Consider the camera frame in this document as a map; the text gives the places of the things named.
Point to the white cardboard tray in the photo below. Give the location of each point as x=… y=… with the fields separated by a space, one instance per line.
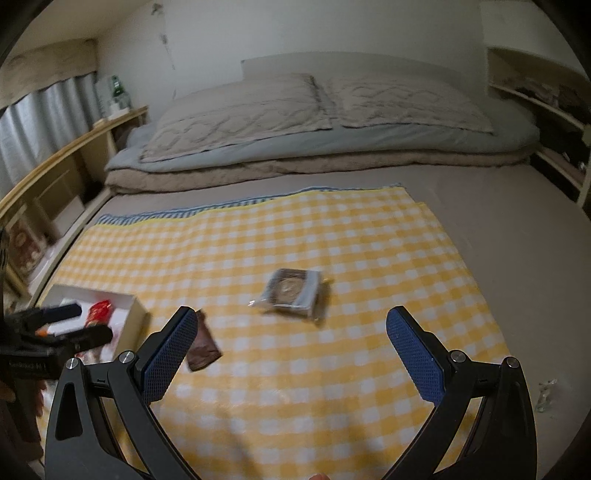
x=122 y=313

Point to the white wall shelf unit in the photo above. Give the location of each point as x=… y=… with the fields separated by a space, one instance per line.
x=558 y=98

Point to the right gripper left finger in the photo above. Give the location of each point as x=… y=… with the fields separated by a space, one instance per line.
x=162 y=353

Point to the wooden bedside shelf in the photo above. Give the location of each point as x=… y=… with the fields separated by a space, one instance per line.
x=86 y=156

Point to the person's left hand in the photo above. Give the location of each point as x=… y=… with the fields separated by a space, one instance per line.
x=21 y=406

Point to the yellow checkered cloth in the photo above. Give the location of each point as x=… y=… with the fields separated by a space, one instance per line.
x=289 y=397

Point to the grey curtain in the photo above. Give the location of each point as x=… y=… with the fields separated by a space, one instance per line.
x=42 y=123

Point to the clear brown cookie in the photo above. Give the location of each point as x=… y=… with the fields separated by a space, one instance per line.
x=294 y=292

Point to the right beige pillow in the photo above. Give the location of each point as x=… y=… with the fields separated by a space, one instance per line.
x=364 y=100

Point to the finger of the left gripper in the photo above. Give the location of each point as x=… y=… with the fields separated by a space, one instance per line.
x=46 y=315
x=76 y=341

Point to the doll in clear case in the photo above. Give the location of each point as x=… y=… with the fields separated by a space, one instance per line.
x=26 y=247

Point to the beige doodle valance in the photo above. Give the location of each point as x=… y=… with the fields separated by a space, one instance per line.
x=40 y=68

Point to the grey blue duvet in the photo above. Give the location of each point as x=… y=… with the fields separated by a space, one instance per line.
x=512 y=131

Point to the brown chocolate snack pack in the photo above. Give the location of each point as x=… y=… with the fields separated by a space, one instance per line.
x=203 y=351

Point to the green glass bottle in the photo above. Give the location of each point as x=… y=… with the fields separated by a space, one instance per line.
x=119 y=94

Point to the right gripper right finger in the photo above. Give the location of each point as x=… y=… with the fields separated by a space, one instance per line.
x=411 y=343

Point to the left beige pillow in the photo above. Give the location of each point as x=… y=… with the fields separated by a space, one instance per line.
x=237 y=113

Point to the crumpled clear plastic wrapper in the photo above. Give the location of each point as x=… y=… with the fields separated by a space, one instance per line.
x=544 y=400

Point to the red snack pack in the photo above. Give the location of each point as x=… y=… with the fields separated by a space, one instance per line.
x=99 y=313

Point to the beige pillow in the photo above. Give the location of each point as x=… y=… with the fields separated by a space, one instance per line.
x=237 y=113
x=364 y=100

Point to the beige folded blanket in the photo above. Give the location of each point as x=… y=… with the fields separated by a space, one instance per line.
x=133 y=181

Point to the small wooden drawer box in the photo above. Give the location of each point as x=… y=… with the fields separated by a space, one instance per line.
x=59 y=204

